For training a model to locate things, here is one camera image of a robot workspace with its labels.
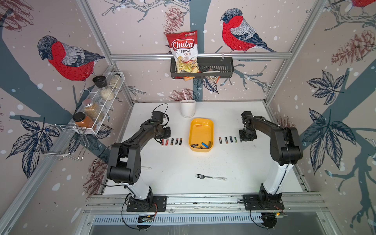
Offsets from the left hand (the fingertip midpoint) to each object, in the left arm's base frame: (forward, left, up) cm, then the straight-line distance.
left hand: (170, 131), depth 93 cm
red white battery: (-3, +3, -9) cm, 10 cm away
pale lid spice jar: (+19, +32, +26) cm, 45 cm away
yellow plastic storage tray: (+5, -21, -6) cm, 22 cm away
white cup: (+18, -11, +1) cm, 21 cm away
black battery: (-3, 0, -8) cm, 9 cm away
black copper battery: (-3, -34, -8) cm, 35 cm away
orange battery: (+9, -19, -6) cm, 22 cm away
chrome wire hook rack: (-23, +36, +28) cm, 51 cm away
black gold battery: (-3, -6, -8) cm, 11 cm away
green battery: (-3, -44, -8) cm, 45 cm away
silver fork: (-26, -19, -7) cm, 33 cm away
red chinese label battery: (-3, +6, -9) cm, 11 cm away
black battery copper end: (-2, -38, -8) cm, 39 cm away
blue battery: (-7, -24, -8) cm, 26 cm away
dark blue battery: (-2, -41, -8) cm, 42 cm away
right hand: (0, -51, -8) cm, 51 cm away
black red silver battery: (-3, -3, -8) cm, 10 cm away
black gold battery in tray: (-6, -16, -7) cm, 19 cm away
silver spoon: (-21, +13, -7) cm, 26 cm away
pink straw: (+29, -9, +5) cm, 31 cm away
